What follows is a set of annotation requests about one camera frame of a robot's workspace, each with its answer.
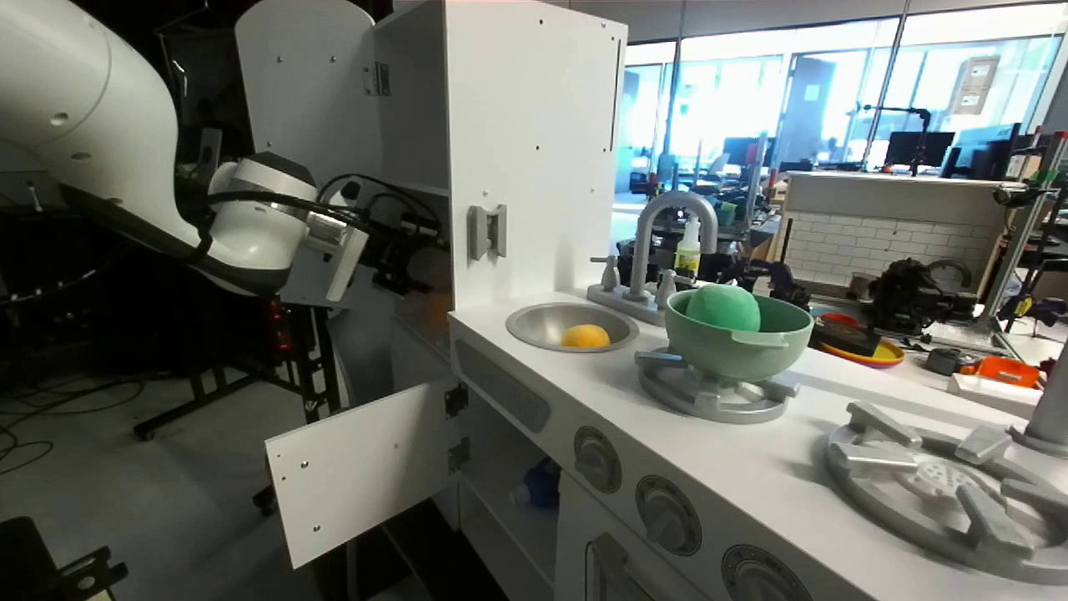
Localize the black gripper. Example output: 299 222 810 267
371 204 449 292

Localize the yellow toy ball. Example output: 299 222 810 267
560 319 613 354

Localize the white toy kitchen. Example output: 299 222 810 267
265 0 1068 601

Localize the small white cupboard door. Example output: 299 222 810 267
265 381 460 571

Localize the grey toy faucet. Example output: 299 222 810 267
588 190 722 326

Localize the black work table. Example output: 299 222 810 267
130 286 338 445

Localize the blue object in cupboard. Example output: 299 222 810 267
520 458 565 515

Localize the grey round stove knob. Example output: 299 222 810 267
716 542 814 601
632 472 704 558
569 419 623 494

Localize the clear spray bottle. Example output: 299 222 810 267
674 214 704 279

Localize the green toy ball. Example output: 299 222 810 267
682 285 763 334

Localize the grey toy burner grate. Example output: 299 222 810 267
821 397 1068 581
632 344 801 424

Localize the green toy bowl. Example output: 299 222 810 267
659 286 816 382

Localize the white toy oven door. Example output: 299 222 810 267
550 478 726 601

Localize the yellow plate with red item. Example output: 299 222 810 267
810 310 906 370

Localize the white partition counter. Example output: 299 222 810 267
781 170 1044 298

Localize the black floor stand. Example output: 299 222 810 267
0 515 130 601

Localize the black device pile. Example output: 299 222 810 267
864 256 970 331

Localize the small distant black monitor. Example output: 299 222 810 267
880 131 958 173

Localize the orange tool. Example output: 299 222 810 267
973 351 1048 390

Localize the grey upright pole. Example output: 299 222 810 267
1017 336 1068 454

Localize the grey side bracket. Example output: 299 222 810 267
463 201 510 263

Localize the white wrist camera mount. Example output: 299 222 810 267
278 211 375 310

